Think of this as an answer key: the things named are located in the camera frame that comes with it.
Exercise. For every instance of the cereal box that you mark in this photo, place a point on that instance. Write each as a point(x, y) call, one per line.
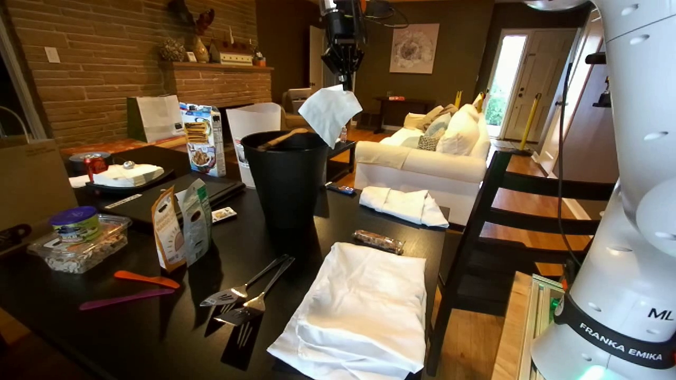
point(204, 141)

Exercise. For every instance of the metal tongs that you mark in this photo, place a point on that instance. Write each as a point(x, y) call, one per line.
point(238, 292)

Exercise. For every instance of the purple spatula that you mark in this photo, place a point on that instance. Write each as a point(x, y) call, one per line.
point(104, 303)

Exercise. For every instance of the white green pouch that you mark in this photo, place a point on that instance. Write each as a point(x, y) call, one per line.
point(181, 224)

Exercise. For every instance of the white cloth at table edge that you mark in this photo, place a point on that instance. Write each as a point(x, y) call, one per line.
point(417, 207)

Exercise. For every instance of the wooden robot base crate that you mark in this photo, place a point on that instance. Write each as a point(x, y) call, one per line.
point(528, 313)

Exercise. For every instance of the black bin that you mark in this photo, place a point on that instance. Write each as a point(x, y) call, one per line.
point(287, 179)

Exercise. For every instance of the clear plastic food container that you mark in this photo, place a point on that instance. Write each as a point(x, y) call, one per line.
point(85, 248)

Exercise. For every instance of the white paper napkin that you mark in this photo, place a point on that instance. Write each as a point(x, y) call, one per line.
point(327, 110)

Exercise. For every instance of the large white folded cloth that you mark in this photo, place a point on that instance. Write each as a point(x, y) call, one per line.
point(359, 320)

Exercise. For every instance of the metal fork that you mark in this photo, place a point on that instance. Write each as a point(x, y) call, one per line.
point(254, 305)

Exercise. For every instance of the white tissue stack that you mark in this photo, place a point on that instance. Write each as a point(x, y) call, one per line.
point(128, 177)

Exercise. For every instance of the framed wall picture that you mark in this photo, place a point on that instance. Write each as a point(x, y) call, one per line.
point(413, 49)

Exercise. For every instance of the wooden spoon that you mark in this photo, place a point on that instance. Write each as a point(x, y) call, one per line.
point(283, 139)

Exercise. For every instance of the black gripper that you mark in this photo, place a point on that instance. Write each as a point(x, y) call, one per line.
point(345, 36)

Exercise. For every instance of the small brown snack wrapper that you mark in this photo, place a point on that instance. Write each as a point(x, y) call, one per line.
point(379, 241)

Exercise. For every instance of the white sofa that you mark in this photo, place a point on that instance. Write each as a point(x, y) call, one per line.
point(451, 169)

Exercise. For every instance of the black wooden chair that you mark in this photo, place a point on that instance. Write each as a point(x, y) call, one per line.
point(476, 272)

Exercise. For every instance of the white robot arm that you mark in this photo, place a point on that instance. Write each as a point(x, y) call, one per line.
point(618, 317)

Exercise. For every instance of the brown paper bag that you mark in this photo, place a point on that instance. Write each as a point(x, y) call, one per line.
point(32, 181)

